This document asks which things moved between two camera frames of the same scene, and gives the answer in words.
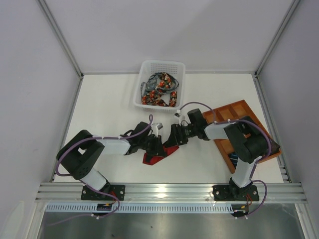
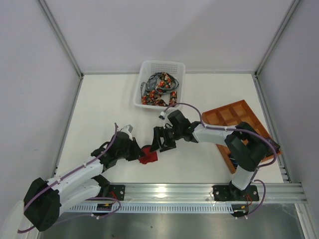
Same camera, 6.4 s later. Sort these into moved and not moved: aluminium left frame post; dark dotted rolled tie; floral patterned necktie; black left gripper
Moved: black left gripper
Not moved: aluminium left frame post; floral patterned necktie; dark dotted rolled tie
